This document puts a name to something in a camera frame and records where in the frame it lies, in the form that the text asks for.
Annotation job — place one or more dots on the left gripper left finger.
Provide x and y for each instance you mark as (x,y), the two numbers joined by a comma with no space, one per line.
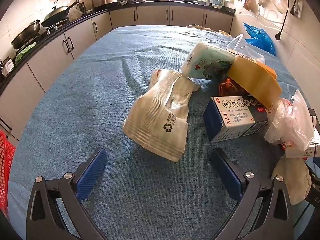
(44,219)

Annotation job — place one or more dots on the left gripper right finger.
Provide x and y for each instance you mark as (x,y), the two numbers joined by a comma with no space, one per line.
(273,220)

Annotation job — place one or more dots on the white plastic bag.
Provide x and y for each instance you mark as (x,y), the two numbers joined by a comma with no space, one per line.
(289,121)

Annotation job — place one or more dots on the blue white carton box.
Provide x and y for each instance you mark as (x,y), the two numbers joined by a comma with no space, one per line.
(231,117)

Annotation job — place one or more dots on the yellow plastic container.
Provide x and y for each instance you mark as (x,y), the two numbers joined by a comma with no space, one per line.
(257,79)

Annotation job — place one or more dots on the white paper bag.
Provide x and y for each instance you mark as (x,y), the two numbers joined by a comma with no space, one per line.
(157,120)

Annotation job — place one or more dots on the white tissue pack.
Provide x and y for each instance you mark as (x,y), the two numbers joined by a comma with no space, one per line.
(207,61)

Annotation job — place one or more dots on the clear plastic cup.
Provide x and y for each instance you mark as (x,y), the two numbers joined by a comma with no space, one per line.
(240,45)

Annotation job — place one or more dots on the red snack packet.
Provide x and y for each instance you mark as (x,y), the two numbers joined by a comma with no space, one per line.
(229,87)

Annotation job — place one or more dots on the beige cloth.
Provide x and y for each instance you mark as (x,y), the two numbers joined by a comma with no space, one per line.
(296,176)

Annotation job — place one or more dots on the red plastic basket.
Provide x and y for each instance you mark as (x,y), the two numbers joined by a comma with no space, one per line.
(7,154)

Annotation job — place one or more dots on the blue table cloth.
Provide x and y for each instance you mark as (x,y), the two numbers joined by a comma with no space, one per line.
(141,195)

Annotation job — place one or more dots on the green cloth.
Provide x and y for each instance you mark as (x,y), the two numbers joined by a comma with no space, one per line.
(22,52)

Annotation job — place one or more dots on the blue plastic bag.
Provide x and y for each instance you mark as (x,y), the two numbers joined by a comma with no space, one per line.
(259,38)

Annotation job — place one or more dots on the black frying pan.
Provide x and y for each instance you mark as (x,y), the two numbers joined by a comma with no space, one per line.
(30,32)

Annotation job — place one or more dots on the black wok with handle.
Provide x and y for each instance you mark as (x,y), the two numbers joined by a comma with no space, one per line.
(57,14)

